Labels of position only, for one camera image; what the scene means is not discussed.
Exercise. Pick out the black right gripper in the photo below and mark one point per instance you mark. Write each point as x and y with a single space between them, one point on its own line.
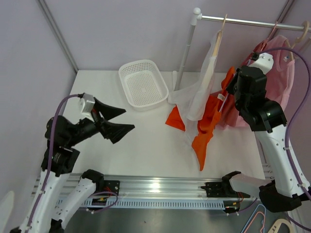
230 87

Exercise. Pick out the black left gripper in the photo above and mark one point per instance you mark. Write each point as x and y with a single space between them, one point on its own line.
115 131

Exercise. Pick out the white t shirt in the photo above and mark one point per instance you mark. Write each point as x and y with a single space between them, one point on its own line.
191 100

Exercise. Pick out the orange t shirt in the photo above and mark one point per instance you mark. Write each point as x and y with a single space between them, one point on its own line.
197 134

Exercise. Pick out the blue wire hanger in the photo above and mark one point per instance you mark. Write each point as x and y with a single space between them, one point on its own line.
221 108

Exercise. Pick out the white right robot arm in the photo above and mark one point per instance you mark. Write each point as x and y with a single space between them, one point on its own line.
285 192

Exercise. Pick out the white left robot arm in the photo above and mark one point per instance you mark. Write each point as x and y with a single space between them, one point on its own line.
59 160

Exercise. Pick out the light pink t shirt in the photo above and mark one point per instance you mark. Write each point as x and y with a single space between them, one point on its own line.
280 80

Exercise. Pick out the coral red t shirt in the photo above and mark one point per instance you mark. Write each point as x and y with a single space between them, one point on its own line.
228 111

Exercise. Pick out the beige spare hanger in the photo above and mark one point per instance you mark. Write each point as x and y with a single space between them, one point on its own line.
277 225

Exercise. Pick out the white plastic basket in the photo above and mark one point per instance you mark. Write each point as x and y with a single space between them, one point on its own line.
143 85

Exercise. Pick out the white rack foot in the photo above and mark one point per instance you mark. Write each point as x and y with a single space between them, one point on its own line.
174 77

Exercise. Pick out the grey rack upright pole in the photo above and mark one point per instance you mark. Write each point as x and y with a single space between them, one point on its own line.
195 17

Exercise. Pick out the pink and blue spare hangers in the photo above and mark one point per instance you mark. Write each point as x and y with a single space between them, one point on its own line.
259 212

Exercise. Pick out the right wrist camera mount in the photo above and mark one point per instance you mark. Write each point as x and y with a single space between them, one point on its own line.
263 61

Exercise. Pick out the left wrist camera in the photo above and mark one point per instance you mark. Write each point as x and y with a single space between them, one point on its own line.
86 104

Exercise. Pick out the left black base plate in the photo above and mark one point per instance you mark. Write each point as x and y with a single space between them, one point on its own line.
109 186

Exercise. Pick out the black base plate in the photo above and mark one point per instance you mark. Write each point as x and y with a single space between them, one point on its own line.
109 186
221 190

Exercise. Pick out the aluminium mounting rail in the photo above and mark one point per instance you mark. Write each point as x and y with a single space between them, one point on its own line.
167 188

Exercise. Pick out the silver clothes rail bar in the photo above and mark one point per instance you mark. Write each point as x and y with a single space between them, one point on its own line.
253 23

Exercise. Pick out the white slotted cable duct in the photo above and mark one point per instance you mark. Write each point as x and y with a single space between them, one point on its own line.
156 204

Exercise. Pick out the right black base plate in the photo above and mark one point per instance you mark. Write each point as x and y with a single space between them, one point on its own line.
221 190

